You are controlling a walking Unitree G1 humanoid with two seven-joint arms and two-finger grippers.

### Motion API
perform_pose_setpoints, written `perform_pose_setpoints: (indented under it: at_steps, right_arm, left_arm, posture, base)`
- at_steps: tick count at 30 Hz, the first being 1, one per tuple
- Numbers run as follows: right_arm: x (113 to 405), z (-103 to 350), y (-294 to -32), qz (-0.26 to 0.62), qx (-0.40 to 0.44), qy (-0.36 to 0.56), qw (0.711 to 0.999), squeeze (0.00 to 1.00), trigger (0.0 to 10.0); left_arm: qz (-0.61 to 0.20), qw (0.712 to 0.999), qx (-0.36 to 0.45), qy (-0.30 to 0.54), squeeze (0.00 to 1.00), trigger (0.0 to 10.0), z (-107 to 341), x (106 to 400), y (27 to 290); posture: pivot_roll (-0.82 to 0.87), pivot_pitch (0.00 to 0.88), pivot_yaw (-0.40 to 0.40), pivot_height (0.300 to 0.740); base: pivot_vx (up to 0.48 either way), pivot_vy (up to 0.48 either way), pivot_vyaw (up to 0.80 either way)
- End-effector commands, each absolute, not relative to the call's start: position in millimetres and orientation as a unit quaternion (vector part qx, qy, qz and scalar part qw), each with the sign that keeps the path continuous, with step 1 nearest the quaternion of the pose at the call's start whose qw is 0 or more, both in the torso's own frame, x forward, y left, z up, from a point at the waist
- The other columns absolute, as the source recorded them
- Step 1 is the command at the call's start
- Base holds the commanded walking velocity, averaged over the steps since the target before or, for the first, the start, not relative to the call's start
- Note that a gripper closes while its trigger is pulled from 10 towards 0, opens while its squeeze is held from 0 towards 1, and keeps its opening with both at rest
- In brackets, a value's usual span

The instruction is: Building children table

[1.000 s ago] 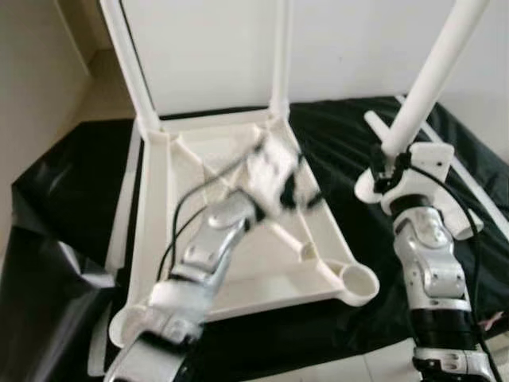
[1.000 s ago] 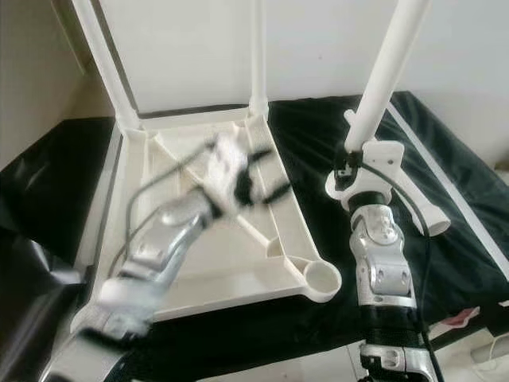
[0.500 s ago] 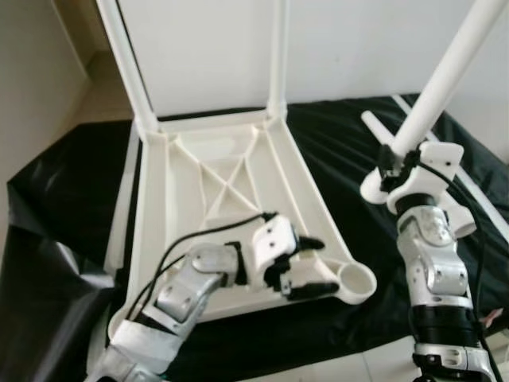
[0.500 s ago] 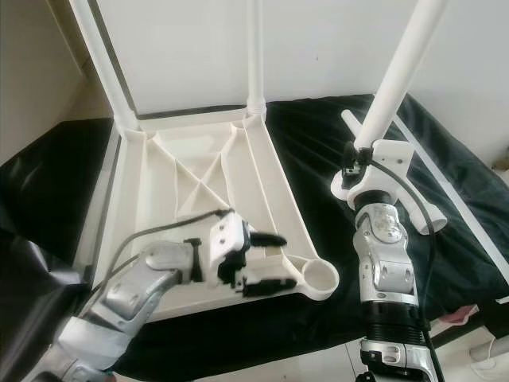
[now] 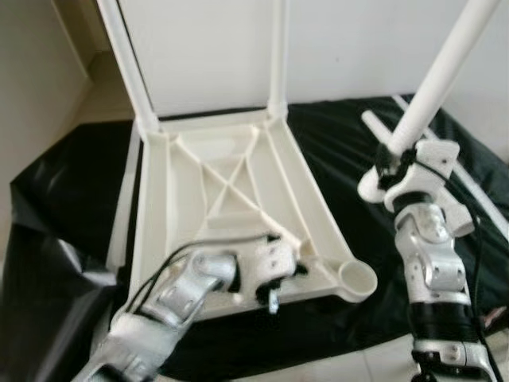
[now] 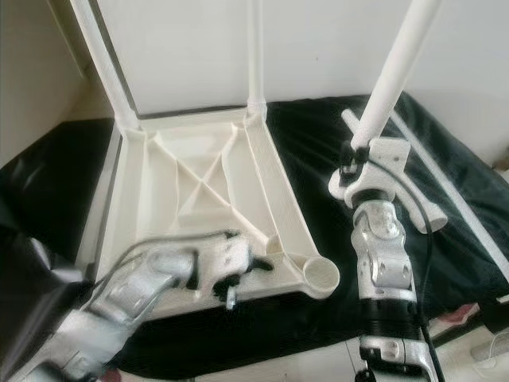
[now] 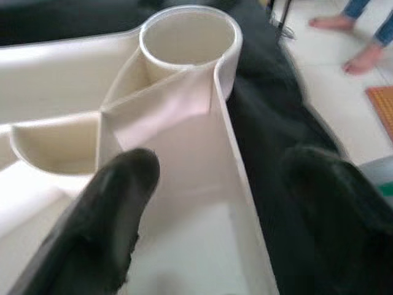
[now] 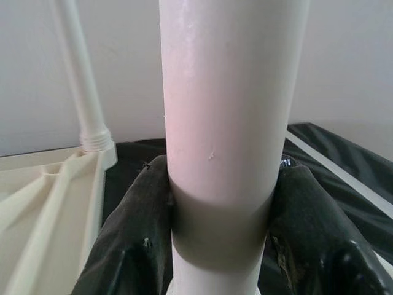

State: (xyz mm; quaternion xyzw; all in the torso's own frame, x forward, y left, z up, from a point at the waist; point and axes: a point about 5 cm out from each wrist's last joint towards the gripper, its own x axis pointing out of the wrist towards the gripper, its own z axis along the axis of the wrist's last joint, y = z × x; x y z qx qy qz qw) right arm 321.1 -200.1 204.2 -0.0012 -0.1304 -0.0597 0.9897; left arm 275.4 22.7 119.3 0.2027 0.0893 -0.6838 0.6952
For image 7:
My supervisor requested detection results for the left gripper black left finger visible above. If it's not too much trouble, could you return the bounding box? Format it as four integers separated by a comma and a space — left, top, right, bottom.
6, 147, 161, 295

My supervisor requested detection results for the white plastic table top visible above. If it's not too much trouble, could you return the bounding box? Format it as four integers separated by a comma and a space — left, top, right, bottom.
0, 4, 281, 295

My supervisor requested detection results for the bare human foot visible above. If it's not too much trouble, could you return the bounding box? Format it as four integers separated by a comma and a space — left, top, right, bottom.
308, 15, 357, 31
342, 42, 386, 74

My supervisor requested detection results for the blue jeans leg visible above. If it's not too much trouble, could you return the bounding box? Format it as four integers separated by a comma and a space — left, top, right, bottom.
342, 0, 369, 21
374, 17, 393, 49

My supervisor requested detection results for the black stand bar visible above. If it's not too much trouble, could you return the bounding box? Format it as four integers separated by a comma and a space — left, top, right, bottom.
269, 0, 297, 39

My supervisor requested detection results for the orange floor mat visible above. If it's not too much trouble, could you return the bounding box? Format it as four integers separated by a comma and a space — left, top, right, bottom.
365, 87, 393, 145

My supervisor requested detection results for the black cloth cover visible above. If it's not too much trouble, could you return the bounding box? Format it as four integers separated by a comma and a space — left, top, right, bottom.
0, 0, 369, 295

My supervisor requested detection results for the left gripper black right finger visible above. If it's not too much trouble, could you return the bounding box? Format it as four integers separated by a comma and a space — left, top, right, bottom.
281, 146, 393, 295

